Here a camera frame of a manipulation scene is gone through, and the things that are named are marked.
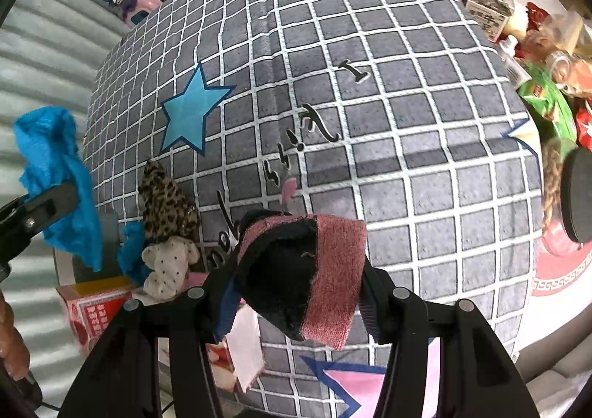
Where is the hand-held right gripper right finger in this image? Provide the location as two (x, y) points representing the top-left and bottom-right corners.
(360, 258), (541, 418)

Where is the white squeeze bottle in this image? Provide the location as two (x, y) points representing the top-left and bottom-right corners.
(497, 36), (530, 87)

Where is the pile of snack packets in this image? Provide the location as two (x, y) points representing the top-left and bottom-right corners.
(499, 2), (592, 146)

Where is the dark sock with pink cuff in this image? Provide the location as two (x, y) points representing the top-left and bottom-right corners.
(236, 210), (367, 351)

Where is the black round disc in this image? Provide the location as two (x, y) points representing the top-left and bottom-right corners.
(559, 147), (592, 243)

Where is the person's left hand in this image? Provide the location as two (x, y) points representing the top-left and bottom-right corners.
(0, 292), (31, 381)

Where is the leopard print scrunchie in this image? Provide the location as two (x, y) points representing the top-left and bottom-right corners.
(139, 161), (202, 243)

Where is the black cable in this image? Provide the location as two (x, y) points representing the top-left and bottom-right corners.
(28, 381), (63, 412)

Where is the pale green curtain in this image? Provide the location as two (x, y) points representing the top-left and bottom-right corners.
(0, 6), (130, 400)

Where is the red patterned box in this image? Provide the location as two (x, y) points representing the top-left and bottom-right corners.
(55, 276), (139, 356)

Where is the grey checked star blanket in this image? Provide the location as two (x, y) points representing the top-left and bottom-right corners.
(82, 0), (544, 418)

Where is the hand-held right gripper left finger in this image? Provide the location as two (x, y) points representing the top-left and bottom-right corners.
(65, 254), (243, 418)

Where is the white dotted scrunchie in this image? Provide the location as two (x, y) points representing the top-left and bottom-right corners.
(141, 237), (201, 299)

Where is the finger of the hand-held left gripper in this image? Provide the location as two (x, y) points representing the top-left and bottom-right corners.
(0, 182), (80, 264)

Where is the white flower print box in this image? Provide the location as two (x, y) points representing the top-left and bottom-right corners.
(206, 304), (265, 393)

